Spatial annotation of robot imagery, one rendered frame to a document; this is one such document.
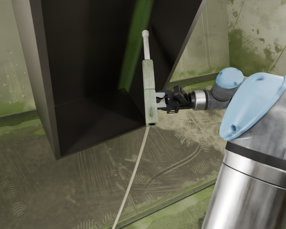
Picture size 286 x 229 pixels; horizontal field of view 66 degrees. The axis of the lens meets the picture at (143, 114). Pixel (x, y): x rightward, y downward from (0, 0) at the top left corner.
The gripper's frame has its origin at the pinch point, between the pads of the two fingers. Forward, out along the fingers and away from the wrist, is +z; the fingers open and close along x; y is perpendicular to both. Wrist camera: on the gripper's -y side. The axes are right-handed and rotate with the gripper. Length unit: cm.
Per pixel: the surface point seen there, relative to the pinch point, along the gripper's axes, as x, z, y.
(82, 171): -15, 46, 79
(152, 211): -45, -2, 73
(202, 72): 97, -75, 131
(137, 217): -48, 8, 70
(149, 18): 45.8, -4.0, -1.5
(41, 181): -22, 72, 72
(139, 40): 45.1, 0.9, 13.2
